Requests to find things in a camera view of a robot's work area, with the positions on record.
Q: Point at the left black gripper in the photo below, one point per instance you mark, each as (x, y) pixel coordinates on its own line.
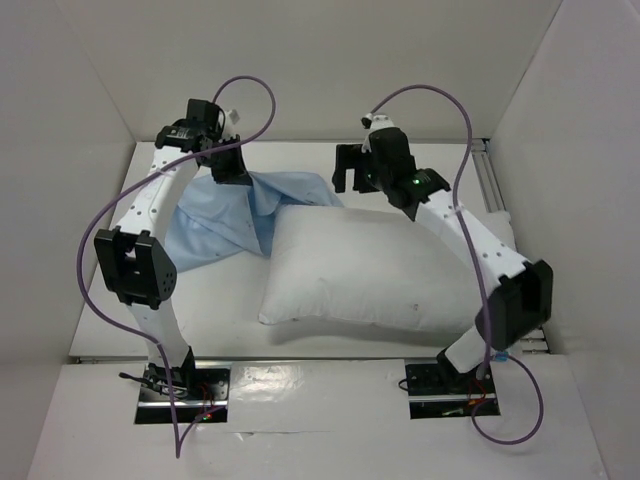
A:
(236, 174)

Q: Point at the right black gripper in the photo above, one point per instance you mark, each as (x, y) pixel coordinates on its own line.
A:
(351, 167)

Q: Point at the light blue pillowcase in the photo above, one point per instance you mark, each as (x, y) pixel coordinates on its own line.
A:
(214, 221)

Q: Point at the white pillow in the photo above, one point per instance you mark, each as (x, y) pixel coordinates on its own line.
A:
(347, 271)

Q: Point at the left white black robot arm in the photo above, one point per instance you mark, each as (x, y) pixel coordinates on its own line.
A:
(133, 261)

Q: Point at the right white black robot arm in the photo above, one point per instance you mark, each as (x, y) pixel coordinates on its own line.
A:
(516, 293)

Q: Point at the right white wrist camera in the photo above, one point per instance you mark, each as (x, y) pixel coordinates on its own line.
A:
(371, 123)

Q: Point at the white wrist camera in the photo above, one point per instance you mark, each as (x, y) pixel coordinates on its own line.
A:
(371, 123)
(231, 117)

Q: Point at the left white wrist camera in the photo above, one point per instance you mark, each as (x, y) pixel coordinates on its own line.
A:
(231, 117)

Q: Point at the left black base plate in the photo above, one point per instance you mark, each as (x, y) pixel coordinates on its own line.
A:
(208, 397)

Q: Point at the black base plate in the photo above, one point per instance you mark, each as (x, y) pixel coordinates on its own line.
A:
(430, 397)
(208, 397)

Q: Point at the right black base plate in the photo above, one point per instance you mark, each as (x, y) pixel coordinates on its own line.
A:
(430, 397)

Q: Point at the aluminium extrusion rail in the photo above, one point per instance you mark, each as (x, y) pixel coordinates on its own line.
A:
(534, 342)

